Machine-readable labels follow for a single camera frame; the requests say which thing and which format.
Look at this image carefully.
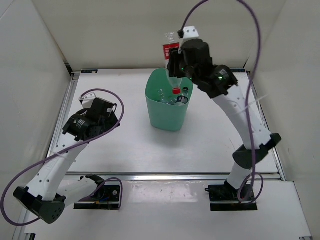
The red label water bottle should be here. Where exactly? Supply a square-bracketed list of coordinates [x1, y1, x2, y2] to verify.
[163, 32, 184, 96]

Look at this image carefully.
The dark label Pepsi bottle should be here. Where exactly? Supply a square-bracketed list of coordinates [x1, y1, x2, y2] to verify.
[175, 87, 189, 106]

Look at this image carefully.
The blue label water bottle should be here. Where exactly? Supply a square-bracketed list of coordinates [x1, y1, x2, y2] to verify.
[156, 89, 172, 105]

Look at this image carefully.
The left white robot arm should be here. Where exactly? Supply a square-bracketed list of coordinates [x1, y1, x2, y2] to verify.
[13, 108, 120, 224]

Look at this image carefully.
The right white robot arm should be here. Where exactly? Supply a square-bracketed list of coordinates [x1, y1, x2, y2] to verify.
[167, 47, 282, 200]

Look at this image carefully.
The green plastic bin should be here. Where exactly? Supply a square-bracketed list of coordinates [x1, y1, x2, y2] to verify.
[145, 68, 189, 132]

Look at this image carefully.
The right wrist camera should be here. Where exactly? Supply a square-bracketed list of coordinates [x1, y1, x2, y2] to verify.
[179, 26, 213, 66]

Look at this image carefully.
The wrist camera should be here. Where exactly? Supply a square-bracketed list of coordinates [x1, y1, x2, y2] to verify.
[79, 92, 117, 122]
[179, 26, 213, 66]

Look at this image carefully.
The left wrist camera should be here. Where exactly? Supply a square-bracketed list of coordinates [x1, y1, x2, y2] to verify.
[79, 92, 117, 122]

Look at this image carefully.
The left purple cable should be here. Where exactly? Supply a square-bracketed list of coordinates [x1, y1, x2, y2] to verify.
[0, 88, 125, 227]

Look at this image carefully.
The purple cable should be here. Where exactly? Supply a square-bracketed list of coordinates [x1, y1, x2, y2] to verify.
[178, 0, 265, 203]
[0, 88, 125, 227]

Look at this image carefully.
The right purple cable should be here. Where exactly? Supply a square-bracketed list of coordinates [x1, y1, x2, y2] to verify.
[178, 0, 265, 203]

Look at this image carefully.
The aluminium frame rail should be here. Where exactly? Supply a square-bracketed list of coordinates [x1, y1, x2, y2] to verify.
[62, 171, 286, 182]

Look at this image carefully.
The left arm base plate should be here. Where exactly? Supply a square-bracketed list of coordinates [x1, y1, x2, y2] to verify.
[73, 179, 123, 211]

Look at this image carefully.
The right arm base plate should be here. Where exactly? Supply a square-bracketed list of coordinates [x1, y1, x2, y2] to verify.
[204, 184, 258, 212]

